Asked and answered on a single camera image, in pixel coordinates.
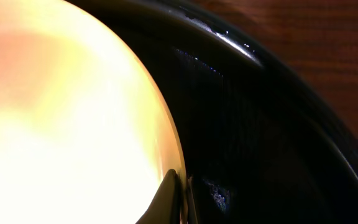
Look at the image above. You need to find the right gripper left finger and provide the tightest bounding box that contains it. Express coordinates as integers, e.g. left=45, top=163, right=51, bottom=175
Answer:
left=136, top=169, right=180, bottom=224

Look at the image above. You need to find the black round tray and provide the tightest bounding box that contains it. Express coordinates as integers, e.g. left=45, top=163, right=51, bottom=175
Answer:
left=75, top=1, right=358, bottom=223

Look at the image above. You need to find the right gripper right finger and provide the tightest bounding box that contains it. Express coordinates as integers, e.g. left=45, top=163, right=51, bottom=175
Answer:
left=186, top=177, right=199, bottom=224

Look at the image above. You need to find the yellow plate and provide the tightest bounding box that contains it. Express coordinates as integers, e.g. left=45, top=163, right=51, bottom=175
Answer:
left=0, top=1, right=186, bottom=223

